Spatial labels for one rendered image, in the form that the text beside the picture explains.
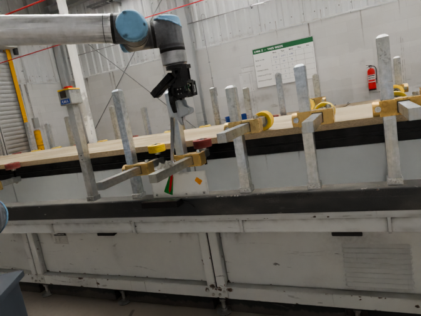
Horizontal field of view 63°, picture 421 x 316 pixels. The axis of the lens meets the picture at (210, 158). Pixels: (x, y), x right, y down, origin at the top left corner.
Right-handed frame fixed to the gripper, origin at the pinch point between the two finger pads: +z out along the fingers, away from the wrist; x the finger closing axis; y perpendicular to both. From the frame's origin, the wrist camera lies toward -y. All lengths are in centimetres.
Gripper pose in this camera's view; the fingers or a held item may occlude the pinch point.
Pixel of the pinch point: (180, 121)
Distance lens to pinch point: 129.0
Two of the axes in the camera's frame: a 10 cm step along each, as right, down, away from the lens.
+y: 9.1, -0.9, -4.1
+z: 1.6, 9.7, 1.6
